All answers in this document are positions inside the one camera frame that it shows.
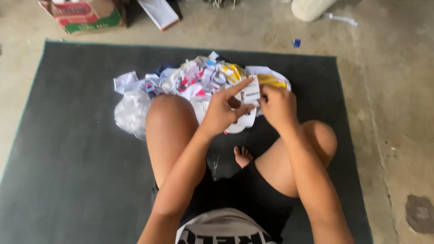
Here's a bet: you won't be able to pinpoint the person's left hand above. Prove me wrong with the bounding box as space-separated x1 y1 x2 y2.
200 77 256 137

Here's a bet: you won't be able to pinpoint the person's right hand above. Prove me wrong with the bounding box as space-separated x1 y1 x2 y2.
259 84 300 133

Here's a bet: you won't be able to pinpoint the white paper label strip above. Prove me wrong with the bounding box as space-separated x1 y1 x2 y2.
237 75 262 129

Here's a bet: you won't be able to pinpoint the white round paper cutout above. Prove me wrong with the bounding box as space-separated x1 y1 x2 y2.
191 96 250 134

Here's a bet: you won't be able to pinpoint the heap of colourful paper labels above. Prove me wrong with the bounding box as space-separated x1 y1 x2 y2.
113 51 292 117

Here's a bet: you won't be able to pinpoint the person's foot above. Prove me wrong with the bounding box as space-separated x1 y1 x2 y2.
234 146 253 169

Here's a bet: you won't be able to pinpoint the person's right leg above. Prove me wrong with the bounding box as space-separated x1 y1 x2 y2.
254 120 338 198

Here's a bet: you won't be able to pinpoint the person's leg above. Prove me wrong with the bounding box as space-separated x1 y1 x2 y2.
254 120 338 198
145 94 207 188

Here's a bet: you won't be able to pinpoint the white sack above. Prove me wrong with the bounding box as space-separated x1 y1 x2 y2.
291 0 338 22

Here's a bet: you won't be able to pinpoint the person's black shorts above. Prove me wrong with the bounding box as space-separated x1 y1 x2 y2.
154 162 299 243

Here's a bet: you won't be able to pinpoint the person's left leg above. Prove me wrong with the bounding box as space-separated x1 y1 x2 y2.
145 94 207 188

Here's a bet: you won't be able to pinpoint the white flat cardboard box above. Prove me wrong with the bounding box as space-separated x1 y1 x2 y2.
137 0 180 32

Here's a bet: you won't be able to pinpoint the clear plastic bag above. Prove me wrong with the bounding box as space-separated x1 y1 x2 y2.
114 89 153 140

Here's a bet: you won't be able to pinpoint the person's white printed shirt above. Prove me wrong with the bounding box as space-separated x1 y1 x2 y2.
175 208 277 244

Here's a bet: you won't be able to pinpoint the dark grey floor mat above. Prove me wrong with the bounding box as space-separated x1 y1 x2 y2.
0 39 373 244

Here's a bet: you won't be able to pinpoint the red and green cardboard box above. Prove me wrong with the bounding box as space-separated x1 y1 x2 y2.
38 0 128 35

